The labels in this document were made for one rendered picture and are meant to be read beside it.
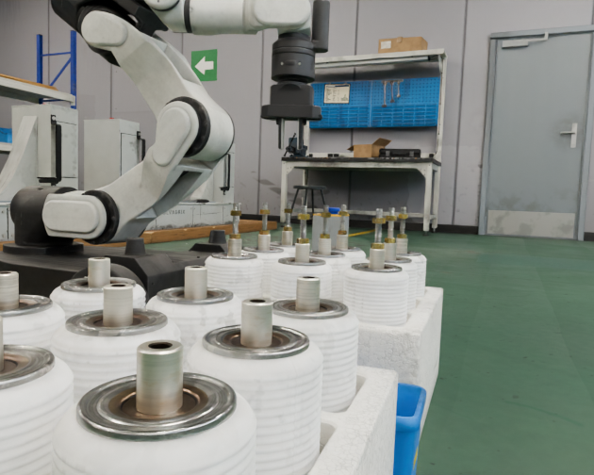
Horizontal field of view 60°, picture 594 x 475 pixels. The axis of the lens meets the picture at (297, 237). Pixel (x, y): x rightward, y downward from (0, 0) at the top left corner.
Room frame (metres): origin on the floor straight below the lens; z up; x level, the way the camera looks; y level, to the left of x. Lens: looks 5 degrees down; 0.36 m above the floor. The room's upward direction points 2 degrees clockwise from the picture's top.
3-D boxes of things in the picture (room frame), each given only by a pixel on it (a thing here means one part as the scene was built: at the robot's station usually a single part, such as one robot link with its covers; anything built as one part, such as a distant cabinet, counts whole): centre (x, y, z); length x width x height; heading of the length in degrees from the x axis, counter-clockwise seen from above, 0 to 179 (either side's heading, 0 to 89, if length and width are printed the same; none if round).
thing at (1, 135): (5.70, 3.23, 0.90); 0.50 x 0.38 x 0.21; 66
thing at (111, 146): (4.06, 1.07, 0.45); 1.51 x 0.57 x 0.74; 158
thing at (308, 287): (0.47, -0.01, 0.26); 0.02 x 0.02 x 0.03
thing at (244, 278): (0.84, 0.10, 0.16); 0.10 x 0.10 x 0.18
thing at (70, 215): (1.40, 0.55, 0.28); 0.21 x 0.20 x 0.13; 68
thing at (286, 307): (0.47, -0.01, 0.25); 0.08 x 0.08 x 0.01
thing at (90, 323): (0.39, 0.14, 0.25); 0.08 x 0.08 x 0.01
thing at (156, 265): (1.39, 0.52, 0.19); 0.64 x 0.52 x 0.33; 68
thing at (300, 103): (1.06, 0.02, 0.57); 0.13 x 0.10 x 0.12; 84
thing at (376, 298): (0.76, -0.12, 0.16); 0.10 x 0.10 x 0.18
